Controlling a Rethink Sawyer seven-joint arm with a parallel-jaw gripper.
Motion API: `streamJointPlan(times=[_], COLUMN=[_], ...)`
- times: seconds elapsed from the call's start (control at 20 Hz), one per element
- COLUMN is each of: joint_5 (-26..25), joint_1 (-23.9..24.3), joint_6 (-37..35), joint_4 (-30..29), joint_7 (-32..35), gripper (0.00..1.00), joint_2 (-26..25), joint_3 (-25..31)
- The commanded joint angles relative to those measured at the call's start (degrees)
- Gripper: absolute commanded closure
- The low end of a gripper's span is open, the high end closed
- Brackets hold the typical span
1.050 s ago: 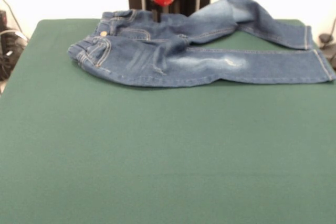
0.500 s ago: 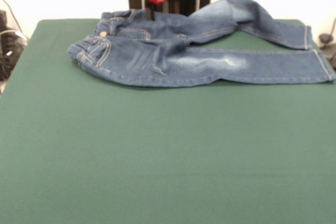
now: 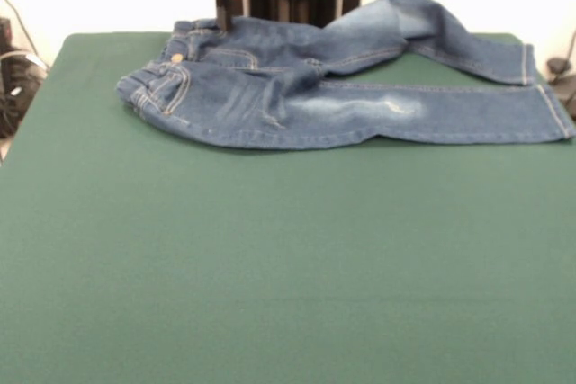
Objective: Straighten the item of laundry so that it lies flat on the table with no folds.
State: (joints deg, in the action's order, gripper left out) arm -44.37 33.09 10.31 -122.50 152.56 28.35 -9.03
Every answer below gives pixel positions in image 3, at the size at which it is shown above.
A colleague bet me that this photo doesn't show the blue denim jeans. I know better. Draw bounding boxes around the blue denim jeans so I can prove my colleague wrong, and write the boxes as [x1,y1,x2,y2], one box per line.
[115,0,576,154]

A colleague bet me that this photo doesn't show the black stand base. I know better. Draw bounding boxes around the black stand base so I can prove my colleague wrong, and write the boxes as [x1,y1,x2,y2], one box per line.
[545,57,576,118]
[0,17,50,138]

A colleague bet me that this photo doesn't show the dark green table cloth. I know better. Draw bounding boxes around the dark green table cloth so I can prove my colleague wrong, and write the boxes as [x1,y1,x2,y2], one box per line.
[0,31,576,384]

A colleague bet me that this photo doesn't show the thin grey cable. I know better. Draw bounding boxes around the thin grey cable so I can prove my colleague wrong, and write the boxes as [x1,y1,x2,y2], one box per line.
[0,0,38,56]

